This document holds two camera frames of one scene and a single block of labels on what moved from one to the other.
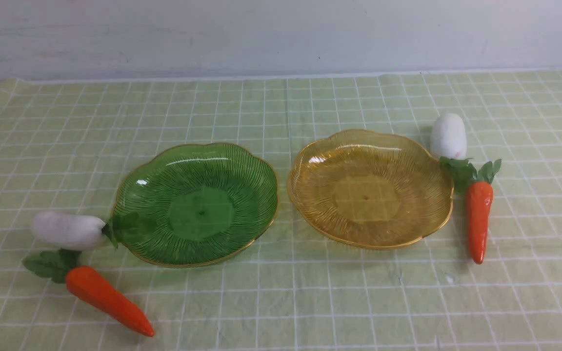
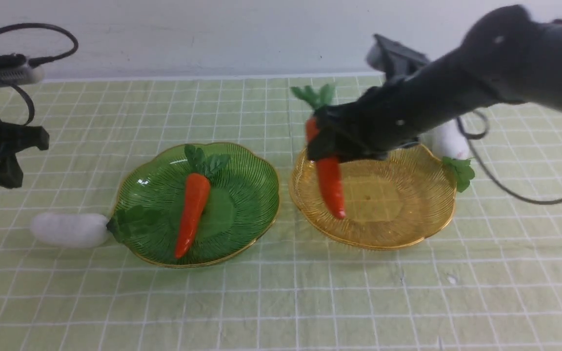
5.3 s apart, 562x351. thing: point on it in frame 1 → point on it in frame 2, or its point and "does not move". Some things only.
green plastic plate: x=198 y=204 does not move
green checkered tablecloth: x=42 y=146 does not move
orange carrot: x=479 y=195 → x=328 y=167
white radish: x=448 y=140 does not move
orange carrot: x=60 y=265 → x=197 y=195
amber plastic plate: x=369 y=189 does not move
